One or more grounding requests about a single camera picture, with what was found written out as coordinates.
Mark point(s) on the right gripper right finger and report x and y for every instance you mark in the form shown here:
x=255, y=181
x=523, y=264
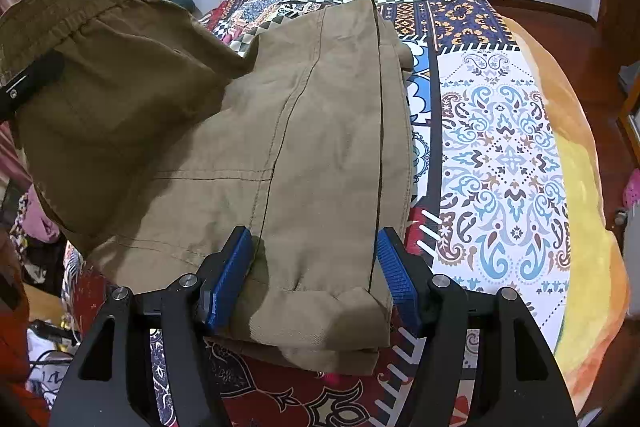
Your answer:
x=407, y=278

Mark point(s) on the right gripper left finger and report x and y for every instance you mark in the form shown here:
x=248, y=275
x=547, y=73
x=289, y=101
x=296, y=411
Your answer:
x=223, y=275

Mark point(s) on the olive khaki pants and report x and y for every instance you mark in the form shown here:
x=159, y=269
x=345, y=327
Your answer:
x=158, y=140

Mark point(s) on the patchwork patterned bed quilt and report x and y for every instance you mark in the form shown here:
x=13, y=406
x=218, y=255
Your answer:
x=488, y=203

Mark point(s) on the pink folded cloth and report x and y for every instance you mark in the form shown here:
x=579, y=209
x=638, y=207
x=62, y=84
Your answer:
x=36, y=223

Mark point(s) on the yellow orange blanket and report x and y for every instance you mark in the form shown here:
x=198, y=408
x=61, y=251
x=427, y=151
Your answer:
x=599, y=292

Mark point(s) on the pink slipper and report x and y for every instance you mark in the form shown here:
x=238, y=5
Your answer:
x=631, y=191

